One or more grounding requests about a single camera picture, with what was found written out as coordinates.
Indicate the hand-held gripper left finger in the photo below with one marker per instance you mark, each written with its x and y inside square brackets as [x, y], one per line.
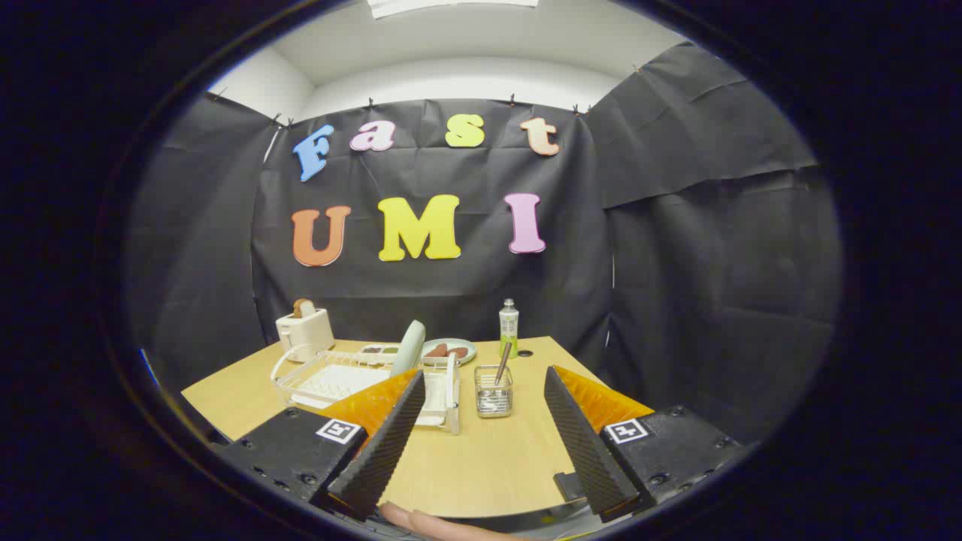
[383, 451]

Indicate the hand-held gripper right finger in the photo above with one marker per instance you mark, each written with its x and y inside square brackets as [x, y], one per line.
[586, 451]

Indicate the pale green meat plate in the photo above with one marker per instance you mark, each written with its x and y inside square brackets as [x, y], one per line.
[467, 351]

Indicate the white drain tray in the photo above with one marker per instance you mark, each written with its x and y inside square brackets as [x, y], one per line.
[338, 379]

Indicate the white divided seasoning tray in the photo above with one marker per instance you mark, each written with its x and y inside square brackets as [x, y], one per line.
[376, 349]

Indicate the brown meat piece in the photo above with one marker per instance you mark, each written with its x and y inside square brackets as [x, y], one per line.
[458, 352]
[437, 351]

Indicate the white toaster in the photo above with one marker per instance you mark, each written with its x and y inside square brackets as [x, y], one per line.
[304, 334]

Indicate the green tea bottle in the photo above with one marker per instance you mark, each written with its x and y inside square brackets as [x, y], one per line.
[509, 330]

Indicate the brown bread slice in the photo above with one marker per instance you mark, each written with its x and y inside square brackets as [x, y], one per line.
[303, 307]

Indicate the black backdrop cloth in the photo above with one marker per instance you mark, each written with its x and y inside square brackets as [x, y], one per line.
[676, 300]

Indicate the ceiling light panel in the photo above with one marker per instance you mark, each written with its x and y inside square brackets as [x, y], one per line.
[451, 6]

